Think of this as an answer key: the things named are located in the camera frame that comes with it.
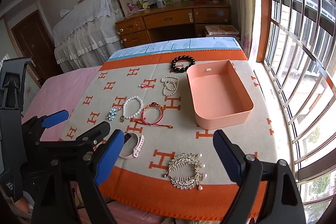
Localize wooden desk with drawers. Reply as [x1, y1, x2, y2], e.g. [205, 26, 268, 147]
[116, 1, 231, 48]

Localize dark wooden door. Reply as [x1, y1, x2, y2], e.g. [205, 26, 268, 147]
[11, 11, 63, 85]

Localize metal window grille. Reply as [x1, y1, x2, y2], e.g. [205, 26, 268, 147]
[264, 0, 335, 223]

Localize silver ring red charm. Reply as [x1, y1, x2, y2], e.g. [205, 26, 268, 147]
[138, 83, 148, 89]

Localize white pearl bracelet gold charm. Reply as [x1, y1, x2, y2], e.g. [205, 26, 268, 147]
[120, 96, 144, 122]

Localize orange grey H blanket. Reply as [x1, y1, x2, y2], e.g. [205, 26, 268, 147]
[60, 50, 277, 221]

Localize blue white tree sheet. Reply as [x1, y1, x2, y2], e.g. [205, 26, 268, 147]
[108, 37, 241, 61]

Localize black bead bracelet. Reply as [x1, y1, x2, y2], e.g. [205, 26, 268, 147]
[170, 54, 197, 74]

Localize white lace covered furniture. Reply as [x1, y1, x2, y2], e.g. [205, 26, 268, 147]
[53, 0, 123, 73]

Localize long small pearl necklace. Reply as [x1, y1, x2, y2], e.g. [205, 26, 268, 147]
[160, 75, 181, 97]

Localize red cord bracelet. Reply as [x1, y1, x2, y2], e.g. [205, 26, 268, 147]
[131, 101, 174, 129]

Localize blue flower pearl brooch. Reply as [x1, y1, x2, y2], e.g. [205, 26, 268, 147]
[106, 107, 122, 121]

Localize stack of books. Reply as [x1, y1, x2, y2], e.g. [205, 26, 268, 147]
[205, 24, 239, 38]

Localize white mug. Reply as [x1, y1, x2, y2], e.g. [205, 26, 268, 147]
[156, 0, 166, 9]

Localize pink rectangular storage box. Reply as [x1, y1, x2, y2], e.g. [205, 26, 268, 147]
[187, 60, 254, 130]

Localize silver leaf pearl hairpiece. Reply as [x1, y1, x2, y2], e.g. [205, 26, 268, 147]
[162, 153, 207, 191]

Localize pink bed sheet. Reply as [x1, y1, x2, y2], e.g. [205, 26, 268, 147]
[22, 65, 102, 142]

